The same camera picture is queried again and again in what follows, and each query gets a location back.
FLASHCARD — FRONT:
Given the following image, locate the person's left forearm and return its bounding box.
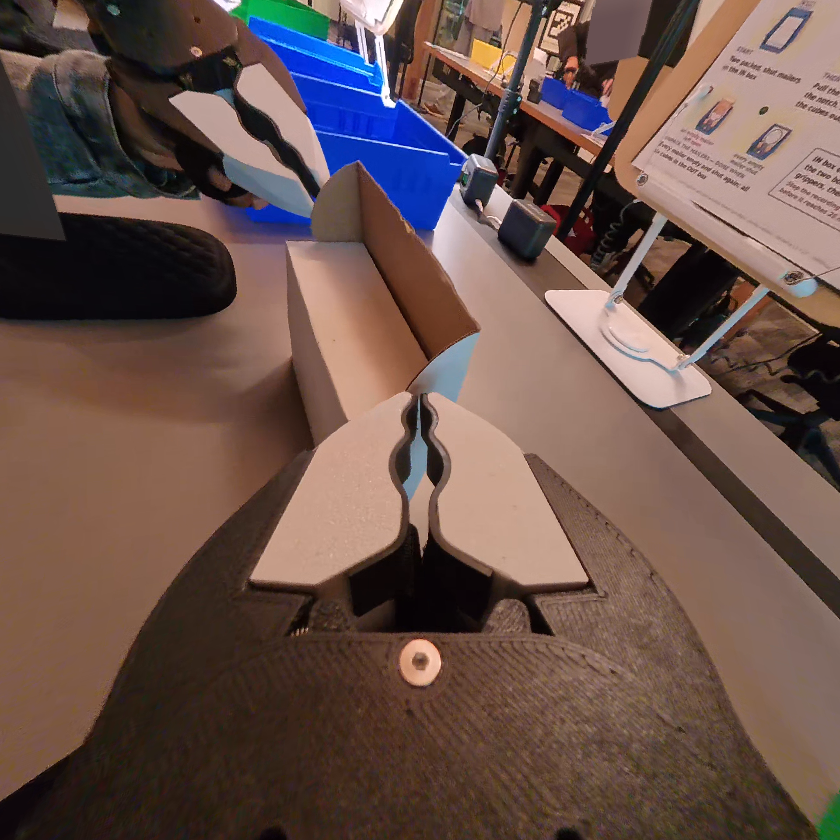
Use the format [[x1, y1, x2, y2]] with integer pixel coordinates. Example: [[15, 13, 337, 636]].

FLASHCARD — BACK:
[[0, 49, 201, 201]]

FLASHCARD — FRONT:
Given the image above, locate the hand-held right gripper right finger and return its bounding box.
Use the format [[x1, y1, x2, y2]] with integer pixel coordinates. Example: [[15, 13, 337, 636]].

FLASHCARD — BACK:
[[420, 392, 590, 618]]

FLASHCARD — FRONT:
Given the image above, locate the black white marker poster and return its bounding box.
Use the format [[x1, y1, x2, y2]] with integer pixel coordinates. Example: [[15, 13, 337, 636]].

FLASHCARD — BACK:
[[538, 0, 585, 53]]

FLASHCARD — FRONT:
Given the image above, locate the red bag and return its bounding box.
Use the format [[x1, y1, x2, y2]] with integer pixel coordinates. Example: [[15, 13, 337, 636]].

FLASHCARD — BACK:
[[538, 203, 593, 258]]

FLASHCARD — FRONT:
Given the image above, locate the grey desk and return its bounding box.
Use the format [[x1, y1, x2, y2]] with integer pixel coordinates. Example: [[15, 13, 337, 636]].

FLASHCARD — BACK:
[[0, 177, 840, 815]]

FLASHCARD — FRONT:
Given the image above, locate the white cardboard mailer box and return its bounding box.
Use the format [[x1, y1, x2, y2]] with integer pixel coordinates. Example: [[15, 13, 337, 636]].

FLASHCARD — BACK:
[[285, 161, 483, 447]]

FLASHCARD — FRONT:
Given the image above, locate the black tripod pole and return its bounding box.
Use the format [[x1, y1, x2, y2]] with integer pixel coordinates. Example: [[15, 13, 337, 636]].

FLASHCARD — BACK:
[[482, 0, 559, 161], [558, 0, 703, 238]]

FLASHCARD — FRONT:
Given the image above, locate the wood-edged office desk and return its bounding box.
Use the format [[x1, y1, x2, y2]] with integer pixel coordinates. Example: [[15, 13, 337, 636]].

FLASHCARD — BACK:
[[423, 42, 621, 198]]

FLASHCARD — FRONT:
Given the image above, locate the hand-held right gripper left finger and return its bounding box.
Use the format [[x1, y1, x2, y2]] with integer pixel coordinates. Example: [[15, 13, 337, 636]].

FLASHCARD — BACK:
[[249, 392, 422, 614]]

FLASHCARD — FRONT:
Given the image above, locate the yellow plastic bin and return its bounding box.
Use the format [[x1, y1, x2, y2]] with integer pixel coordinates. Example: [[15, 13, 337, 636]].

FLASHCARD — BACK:
[[471, 38, 519, 74]]

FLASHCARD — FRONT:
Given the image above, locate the instruction sheet board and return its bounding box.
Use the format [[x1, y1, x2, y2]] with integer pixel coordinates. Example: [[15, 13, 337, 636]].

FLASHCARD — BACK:
[[613, 0, 840, 290]]

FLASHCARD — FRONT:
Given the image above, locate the green plastic bin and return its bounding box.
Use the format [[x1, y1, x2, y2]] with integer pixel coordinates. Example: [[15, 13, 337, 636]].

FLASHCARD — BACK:
[[230, 0, 331, 42]]

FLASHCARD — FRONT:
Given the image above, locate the black wrist rest pad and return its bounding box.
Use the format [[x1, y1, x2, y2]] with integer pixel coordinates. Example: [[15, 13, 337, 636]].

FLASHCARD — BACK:
[[0, 213, 237, 321]]

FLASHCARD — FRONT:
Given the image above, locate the brown cardboard board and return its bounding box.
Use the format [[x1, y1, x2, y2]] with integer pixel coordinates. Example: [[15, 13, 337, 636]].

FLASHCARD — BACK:
[[600, 58, 677, 155]]

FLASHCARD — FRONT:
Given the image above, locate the blue plastic bin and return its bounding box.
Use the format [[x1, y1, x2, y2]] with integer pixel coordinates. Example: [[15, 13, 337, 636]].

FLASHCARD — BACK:
[[248, 16, 403, 132], [541, 75, 614, 132], [246, 98, 468, 232]]

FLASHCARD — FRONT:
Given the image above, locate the person's left hand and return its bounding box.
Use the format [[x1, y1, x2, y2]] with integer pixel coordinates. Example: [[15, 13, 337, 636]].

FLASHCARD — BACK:
[[174, 138, 271, 212]]

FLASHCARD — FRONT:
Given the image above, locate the person's dark clothing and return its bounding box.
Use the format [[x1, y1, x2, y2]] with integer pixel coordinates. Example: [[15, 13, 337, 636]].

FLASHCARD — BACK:
[[0, 0, 106, 60]]

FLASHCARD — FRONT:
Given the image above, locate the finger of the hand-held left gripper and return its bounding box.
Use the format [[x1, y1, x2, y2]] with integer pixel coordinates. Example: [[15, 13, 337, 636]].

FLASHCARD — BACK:
[[233, 62, 331, 198], [169, 87, 321, 219]]

